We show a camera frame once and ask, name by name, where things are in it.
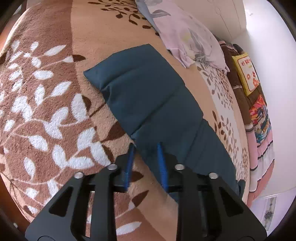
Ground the dark teal quilted jacket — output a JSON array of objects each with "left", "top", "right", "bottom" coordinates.
[{"left": 84, "top": 44, "right": 245, "bottom": 196}]

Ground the white wardrobe with ornament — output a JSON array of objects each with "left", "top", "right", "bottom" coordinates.
[{"left": 250, "top": 192, "right": 295, "bottom": 235}]

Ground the brown pink striped blanket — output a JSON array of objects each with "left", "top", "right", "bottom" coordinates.
[{"left": 219, "top": 40, "right": 275, "bottom": 207}]

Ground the floral beige brown bedspread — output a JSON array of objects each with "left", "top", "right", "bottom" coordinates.
[{"left": 0, "top": 0, "right": 251, "bottom": 241}]

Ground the colourful patterned cushion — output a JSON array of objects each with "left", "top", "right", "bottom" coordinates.
[{"left": 249, "top": 94, "right": 271, "bottom": 146}]

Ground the yellow flower cushion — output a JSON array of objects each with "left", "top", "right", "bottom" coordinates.
[{"left": 232, "top": 53, "right": 260, "bottom": 96}]

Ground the lilac floral pillow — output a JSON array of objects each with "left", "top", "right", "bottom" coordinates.
[{"left": 135, "top": 1, "right": 230, "bottom": 73}]

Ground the cream padded headboard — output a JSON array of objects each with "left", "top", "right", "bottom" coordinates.
[{"left": 176, "top": 0, "right": 246, "bottom": 41}]

